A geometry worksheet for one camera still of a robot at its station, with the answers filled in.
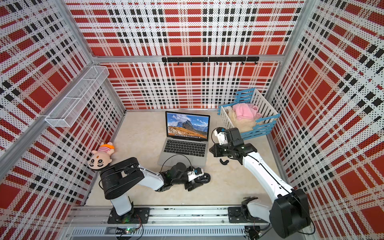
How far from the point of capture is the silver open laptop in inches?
38.3

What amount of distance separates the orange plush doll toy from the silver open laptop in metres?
0.31

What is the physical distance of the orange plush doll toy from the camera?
857mm
